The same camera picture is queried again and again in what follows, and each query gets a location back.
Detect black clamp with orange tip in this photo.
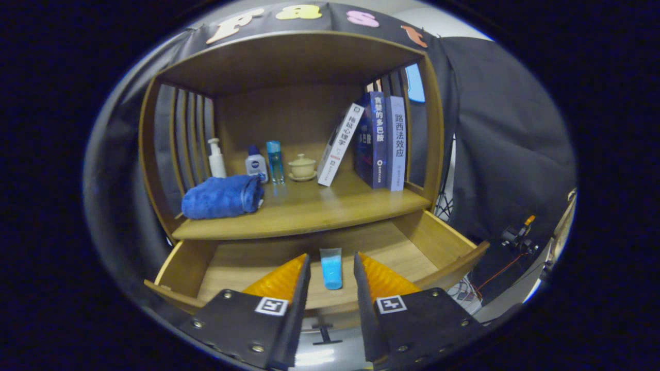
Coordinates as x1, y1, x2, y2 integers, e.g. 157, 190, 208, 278
500, 215, 539, 256

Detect dark blue book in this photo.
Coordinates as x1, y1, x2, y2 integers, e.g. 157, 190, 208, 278
354, 92, 388, 189

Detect white bottle with blue cap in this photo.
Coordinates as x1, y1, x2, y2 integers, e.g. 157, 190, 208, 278
245, 145, 269, 183

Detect white book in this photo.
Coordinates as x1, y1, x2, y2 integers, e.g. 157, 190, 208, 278
317, 103, 365, 187

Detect black tripod stand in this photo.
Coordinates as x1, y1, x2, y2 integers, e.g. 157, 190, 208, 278
433, 134, 457, 220

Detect wooden countertop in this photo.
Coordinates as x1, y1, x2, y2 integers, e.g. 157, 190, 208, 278
172, 167, 433, 241

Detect blue cosmetic tube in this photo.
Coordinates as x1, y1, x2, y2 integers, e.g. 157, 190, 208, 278
319, 248, 343, 290

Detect wooden drawer with black knob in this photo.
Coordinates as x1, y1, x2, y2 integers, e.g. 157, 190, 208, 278
144, 209, 490, 345

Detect clear blue bottle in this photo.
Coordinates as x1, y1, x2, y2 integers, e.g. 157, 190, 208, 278
266, 141, 285, 185

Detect bundle of thin cables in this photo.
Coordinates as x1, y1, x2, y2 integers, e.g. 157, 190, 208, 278
448, 276, 483, 312

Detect blue folded towel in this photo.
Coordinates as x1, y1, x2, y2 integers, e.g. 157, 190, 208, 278
181, 175, 265, 220

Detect pale lavender book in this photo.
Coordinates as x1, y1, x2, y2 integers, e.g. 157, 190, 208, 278
385, 96, 407, 192

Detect wooden cabinet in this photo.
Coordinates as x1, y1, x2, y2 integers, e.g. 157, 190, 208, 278
138, 30, 445, 243

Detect beige lidded teacup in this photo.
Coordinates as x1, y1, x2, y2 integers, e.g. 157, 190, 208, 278
288, 154, 317, 182

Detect white pump bottle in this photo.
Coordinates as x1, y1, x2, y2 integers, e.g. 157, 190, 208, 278
207, 138, 227, 179

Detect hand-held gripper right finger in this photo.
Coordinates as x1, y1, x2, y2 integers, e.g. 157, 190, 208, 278
353, 251, 488, 369

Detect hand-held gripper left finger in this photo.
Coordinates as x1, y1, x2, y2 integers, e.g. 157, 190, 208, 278
178, 253, 311, 369

